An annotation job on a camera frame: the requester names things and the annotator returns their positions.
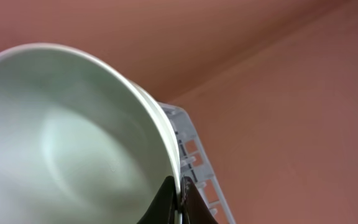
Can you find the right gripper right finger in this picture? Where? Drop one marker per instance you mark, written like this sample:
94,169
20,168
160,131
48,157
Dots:
194,209

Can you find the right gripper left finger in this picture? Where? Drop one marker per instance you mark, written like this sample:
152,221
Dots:
163,206

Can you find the green bowl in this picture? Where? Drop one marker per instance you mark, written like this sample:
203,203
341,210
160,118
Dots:
79,142

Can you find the grey dishwasher rack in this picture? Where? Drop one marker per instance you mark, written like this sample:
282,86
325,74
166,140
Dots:
196,165

